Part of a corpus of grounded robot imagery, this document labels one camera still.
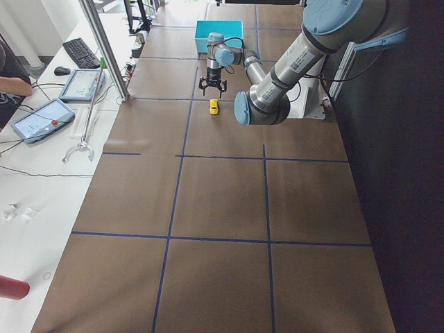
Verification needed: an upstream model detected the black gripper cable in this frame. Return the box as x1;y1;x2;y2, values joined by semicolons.
220;36;248;74

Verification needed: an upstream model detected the blue teach pendant far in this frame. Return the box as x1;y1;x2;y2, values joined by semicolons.
58;69;105;103

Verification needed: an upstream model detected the black keyboard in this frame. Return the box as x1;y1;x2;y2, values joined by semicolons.
62;37;100;69

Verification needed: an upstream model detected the blue teach pendant near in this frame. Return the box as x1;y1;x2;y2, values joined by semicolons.
11;98;76;144

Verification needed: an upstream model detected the blue teach pendant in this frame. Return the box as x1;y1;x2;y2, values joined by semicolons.
58;69;105;103
11;98;76;144

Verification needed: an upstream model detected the turquoise plastic bin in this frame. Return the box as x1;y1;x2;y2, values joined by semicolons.
194;20;245;54

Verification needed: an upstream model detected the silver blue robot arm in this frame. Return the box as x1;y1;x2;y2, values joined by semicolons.
198;1;411;126

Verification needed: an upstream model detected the red cylinder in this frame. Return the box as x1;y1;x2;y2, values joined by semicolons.
0;275;30;300

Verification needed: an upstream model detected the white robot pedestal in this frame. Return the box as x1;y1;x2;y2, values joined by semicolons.
287;78;325;119

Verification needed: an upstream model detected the aluminium frame post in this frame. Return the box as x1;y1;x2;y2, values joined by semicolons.
79;0;130;102

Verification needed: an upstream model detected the metal reacher grabber tool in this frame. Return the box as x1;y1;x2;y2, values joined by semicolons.
62;67;103;163

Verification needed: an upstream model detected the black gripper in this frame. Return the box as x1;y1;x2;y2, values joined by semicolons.
198;67;227;97

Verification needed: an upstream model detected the yellow beetle toy car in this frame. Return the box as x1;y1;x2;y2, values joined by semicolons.
209;99;219;115

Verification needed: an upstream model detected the silver metal cup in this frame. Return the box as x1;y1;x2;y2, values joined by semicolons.
135;31;148;44

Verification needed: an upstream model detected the person in dark shirt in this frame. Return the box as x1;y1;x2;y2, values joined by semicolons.
0;40;33;129

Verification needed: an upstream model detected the black computer mouse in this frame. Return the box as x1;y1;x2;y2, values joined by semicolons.
53;66;71;76

